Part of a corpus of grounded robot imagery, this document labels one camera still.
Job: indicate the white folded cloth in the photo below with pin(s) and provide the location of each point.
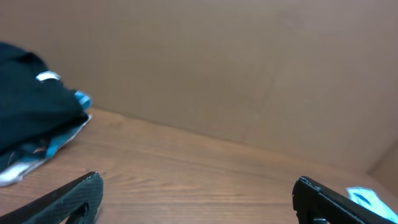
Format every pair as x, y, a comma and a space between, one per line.
18, 170

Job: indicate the light blue t-shirt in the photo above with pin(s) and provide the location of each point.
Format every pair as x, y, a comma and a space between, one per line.
367, 198

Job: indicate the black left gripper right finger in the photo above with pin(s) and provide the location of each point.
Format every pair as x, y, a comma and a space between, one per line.
315, 203

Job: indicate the black t-shirt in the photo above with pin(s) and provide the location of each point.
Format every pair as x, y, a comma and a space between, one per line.
32, 109

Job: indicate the blue denim jeans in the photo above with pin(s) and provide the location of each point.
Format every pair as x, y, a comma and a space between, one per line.
31, 155

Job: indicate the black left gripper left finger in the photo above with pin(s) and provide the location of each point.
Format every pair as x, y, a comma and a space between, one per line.
76, 202

